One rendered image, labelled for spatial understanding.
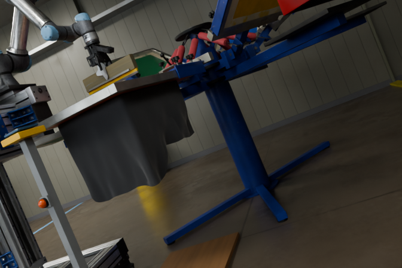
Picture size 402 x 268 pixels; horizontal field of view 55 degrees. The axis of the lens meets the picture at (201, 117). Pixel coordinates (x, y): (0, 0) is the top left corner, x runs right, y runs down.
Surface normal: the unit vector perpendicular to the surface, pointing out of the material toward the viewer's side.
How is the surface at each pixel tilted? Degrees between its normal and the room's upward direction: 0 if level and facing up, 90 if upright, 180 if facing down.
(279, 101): 90
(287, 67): 90
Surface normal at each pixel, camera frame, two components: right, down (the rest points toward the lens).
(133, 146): -0.56, 0.29
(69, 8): -0.24, 0.13
